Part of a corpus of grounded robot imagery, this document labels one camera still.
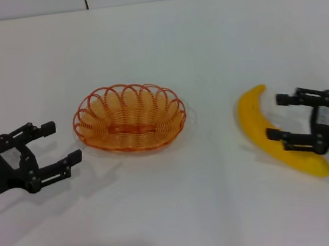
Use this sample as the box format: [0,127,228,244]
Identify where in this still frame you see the orange woven plastic basket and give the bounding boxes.
[69,77,191,164]

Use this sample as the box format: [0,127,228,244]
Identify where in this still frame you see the yellow banana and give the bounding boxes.
[233,77,329,188]

